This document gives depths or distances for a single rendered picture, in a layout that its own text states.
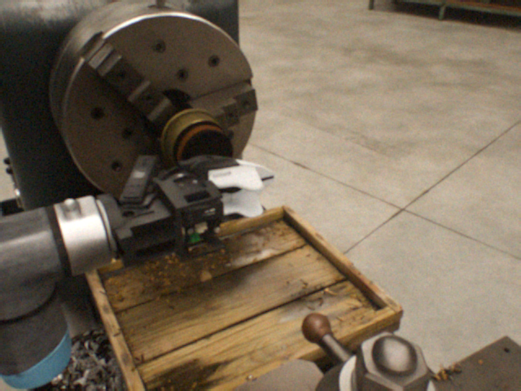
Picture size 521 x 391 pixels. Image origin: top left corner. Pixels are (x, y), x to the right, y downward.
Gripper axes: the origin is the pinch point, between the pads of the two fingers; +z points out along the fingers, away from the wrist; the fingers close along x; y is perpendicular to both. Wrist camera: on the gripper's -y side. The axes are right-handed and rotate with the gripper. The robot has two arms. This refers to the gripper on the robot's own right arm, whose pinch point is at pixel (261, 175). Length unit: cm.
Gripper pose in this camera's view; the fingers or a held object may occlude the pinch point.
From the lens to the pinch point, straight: 61.2
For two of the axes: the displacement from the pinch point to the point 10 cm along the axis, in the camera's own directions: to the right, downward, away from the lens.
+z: 8.8, -2.5, 4.1
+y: 4.8, 4.7, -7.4
